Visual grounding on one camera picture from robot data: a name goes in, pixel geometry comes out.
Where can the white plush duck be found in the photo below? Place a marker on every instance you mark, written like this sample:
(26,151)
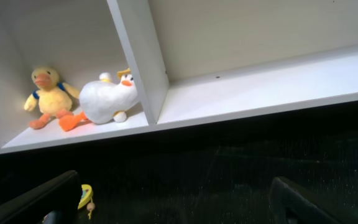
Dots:
(104,99)

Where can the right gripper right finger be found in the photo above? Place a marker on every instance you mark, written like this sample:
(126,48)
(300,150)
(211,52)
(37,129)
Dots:
(300,205)

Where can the yellow plush duck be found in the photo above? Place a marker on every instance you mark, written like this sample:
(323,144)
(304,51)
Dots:
(53,99)

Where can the white shelf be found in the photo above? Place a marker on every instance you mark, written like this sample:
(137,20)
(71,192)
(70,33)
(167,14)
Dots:
(259,90)

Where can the yellow rattle drum toy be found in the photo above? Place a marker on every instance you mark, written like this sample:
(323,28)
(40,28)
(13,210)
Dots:
(85,194)

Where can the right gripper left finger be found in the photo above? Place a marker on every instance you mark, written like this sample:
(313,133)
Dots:
(36,205)

